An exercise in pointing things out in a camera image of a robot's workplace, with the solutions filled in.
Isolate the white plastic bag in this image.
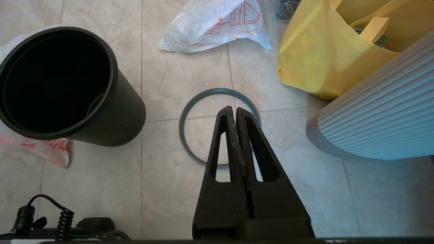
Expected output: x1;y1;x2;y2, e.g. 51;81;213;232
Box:
158;0;272;54

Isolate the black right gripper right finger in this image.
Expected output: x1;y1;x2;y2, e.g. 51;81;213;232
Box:
236;107;315;239

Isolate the yellow fabric tote bag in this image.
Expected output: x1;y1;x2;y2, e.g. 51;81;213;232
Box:
277;0;434;100

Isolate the black round trash bin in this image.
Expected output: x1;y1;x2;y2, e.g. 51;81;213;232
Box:
0;26;146;147

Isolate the black ring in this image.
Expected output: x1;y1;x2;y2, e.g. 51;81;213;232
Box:
179;87;261;169

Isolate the clear bag with dark contents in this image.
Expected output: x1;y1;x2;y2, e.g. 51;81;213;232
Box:
271;0;302;21

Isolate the white red-print bag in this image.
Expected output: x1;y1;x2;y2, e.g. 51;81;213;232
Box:
0;24;71;169

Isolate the thin black cable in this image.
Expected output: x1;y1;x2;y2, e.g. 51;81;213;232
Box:
14;194;75;239

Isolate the pale gray ribbed cylinder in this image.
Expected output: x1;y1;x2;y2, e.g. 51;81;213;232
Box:
306;30;434;160

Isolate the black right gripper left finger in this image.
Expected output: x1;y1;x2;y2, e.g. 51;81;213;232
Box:
193;106;253;239

